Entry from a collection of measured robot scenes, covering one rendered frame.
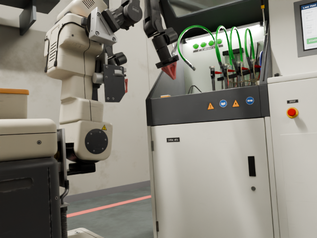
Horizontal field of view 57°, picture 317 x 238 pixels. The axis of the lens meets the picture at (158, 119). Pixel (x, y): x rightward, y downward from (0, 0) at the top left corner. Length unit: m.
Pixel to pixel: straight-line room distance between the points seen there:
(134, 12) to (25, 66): 2.48
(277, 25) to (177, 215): 1.24
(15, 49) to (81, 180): 1.67
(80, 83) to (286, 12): 1.26
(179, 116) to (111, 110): 2.35
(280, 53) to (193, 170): 0.82
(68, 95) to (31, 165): 0.41
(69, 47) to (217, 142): 0.87
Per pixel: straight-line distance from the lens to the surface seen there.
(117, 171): 3.95
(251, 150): 1.53
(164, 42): 1.33
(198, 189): 1.64
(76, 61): 1.26
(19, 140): 0.95
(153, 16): 1.32
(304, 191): 1.53
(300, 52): 1.79
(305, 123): 1.50
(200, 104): 1.60
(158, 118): 1.70
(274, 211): 1.57
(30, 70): 3.60
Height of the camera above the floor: 0.74
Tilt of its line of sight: 3 degrees up
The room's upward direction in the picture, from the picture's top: 4 degrees counter-clockwise
